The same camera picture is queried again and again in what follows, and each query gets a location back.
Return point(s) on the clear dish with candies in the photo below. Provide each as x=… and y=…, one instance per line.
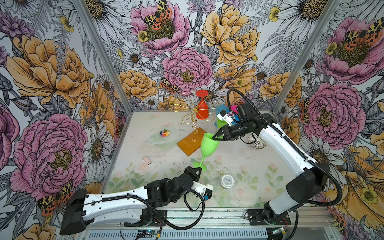
x=166, y=136

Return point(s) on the orange wooden rack base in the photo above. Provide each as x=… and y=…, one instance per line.
x=191, y=142

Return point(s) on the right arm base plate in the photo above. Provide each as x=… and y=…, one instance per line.
x=261, y=217

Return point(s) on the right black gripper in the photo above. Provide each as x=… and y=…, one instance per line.
x=226, y=131

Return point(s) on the cyan wine glass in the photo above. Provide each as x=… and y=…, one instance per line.
x=236, y=118

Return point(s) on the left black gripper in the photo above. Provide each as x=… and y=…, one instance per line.
x=191, y=170

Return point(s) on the green wine glass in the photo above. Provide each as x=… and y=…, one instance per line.
x=220, y=122
x=208, y=147

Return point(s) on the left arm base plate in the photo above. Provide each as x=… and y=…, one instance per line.
x=147, y=219

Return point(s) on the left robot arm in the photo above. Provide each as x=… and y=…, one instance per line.
x=136, y=207

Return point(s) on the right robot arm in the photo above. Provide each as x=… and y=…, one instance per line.
x=310, y=176

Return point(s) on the light blue wine glass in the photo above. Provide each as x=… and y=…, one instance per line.
x=221, y=108

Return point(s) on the small pink white object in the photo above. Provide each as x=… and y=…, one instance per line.
x=147, y=161

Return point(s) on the magenta wine glass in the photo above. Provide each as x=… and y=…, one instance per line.
x=234, y=110

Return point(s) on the white round jar lid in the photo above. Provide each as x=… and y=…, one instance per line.
x=227, y=181

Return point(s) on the gold wire glass rack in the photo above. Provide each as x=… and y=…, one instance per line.
x=191, y=118

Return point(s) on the white mesh sink strainer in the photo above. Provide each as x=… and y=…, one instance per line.
x=256, y=142

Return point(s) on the aluminium front rail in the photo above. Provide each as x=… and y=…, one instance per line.
x=314, y=223

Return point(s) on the red wine glass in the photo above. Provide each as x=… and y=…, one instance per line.
x=202, y=107

